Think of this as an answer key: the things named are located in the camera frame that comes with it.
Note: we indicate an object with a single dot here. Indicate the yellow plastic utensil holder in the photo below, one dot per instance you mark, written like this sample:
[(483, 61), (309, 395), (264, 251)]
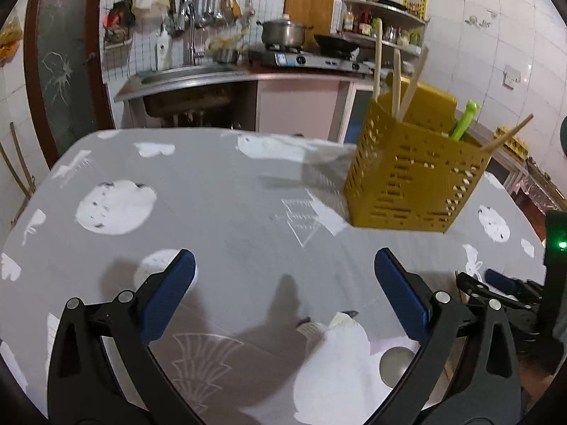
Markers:
[(409, 174)]

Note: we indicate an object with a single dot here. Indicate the rectangular wooden cutting board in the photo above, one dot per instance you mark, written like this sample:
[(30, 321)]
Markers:
[(316, 15)]

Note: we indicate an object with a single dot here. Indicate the steel cooking pot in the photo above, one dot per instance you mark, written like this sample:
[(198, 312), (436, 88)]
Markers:
[(283, 33)]

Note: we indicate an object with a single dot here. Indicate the yellow egg tray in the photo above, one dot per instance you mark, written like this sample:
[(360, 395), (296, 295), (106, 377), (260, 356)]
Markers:
[(514, 145)]

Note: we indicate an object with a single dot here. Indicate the kitchen counter cabinets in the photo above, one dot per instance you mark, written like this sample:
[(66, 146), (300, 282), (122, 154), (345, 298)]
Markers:
[(309, 103)]

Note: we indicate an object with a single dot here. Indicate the corner wall shelf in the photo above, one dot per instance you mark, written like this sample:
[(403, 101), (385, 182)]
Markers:
[(400, 29)]

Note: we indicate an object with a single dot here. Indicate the dark wooden door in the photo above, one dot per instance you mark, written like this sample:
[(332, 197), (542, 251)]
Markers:
[(63, 73)]

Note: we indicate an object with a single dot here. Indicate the grey polar bear tablecloth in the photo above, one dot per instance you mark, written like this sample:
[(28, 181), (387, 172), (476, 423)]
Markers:
[(285, 322)]

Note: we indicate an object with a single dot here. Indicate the white wall socket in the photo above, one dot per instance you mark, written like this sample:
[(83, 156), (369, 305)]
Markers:
[(512, 77)]

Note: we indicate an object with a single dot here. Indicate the green handled metal fork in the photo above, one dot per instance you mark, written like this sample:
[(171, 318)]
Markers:
[(465, 120)]

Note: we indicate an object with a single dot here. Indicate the black wok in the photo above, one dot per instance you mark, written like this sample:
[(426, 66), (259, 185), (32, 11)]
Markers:
[(335, 46)]

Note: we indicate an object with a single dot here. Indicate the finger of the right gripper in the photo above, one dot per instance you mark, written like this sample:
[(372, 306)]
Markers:
[(518, 305), (512, 286)]

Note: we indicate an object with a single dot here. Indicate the white soap bottle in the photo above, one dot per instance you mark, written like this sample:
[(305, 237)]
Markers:
[(163, 49)]

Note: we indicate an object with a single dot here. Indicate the steel gas stove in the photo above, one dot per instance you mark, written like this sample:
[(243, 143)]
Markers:
[(304, 60)]

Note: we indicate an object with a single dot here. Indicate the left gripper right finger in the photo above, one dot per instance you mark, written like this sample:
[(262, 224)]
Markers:
[(465, 370)]

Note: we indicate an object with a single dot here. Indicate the steel kitchen sink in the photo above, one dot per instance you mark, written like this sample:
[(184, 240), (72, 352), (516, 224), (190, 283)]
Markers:
[(187, 72)]

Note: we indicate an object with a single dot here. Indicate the yellow wall poster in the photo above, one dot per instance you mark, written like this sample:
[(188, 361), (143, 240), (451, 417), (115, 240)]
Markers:
[(417, 8)]

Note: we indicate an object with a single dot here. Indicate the green round wall board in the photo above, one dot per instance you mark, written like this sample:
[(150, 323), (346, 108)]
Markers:
[(563, 135)]

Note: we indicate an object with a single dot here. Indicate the grey metal spoon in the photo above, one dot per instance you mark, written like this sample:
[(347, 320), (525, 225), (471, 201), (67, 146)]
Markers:
[(393, 364)]

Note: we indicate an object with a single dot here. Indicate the orange bag on wall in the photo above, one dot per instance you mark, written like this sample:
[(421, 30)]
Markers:
[(10, 37)]

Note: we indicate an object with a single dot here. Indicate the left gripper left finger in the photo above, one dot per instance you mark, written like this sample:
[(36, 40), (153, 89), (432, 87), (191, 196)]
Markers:
[(82, 387)]

